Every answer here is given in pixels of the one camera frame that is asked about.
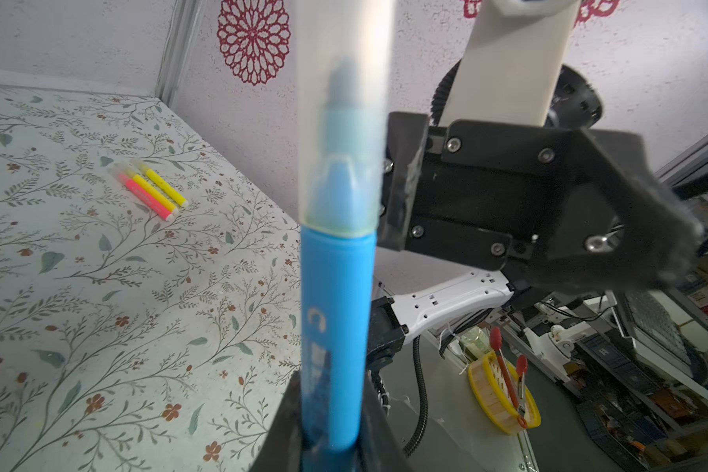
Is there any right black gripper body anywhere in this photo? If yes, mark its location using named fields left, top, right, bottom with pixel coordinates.
left=409, top=120, right=578, bottom=271

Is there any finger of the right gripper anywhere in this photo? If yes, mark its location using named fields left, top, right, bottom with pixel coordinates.
left=379, top=112, right=430, bottom=251
left=525, top=129, right=702, bottom=292

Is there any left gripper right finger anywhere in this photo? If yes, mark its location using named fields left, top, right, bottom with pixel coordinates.
left=358, top=389, right=412, bottom=472

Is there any pink highlighter pen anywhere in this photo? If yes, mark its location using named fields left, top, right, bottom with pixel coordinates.
left=109, top=167, right=175, bottom=222

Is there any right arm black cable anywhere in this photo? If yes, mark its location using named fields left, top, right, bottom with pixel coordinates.
left=402, top=335, right=431, bottom=458

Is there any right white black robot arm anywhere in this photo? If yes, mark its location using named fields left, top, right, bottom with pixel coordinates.
left=368, top=112, right=702, bottom=365

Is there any yellow basket with tongs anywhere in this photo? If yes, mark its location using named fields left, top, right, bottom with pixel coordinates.
left=467, top=326, right=542, bottom=436

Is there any yellow highlighter pen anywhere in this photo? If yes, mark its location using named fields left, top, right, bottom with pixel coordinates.
left=133, top=159, right=189, bottom=208
left=124, top=166, right=179, bottom=216

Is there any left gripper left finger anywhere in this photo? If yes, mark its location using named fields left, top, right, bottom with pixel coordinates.
left=249, top=371, right=303, bottom=472

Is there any clear pen cap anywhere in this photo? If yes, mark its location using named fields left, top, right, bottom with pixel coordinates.
left=294, top=1, right=395, bottom=238

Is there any blue highlighter pen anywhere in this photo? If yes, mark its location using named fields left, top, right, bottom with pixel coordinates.
left=299, top=55, right=378, bottom=455

